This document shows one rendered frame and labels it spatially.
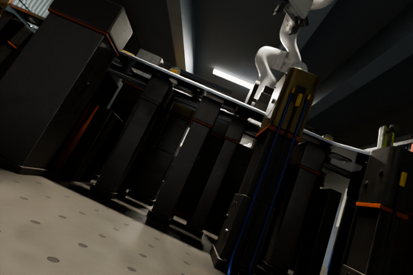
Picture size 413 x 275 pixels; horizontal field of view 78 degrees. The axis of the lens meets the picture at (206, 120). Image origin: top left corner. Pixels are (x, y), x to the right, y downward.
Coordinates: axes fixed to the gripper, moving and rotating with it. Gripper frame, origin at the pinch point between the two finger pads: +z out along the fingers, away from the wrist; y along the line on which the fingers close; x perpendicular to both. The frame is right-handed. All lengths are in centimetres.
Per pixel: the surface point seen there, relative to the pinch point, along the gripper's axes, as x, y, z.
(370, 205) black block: 42, -8, 50
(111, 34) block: 15, 39, 47
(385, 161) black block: 42, -7, 42
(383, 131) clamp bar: 21.1, -39.6, 16.6
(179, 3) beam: -242, 7, -118
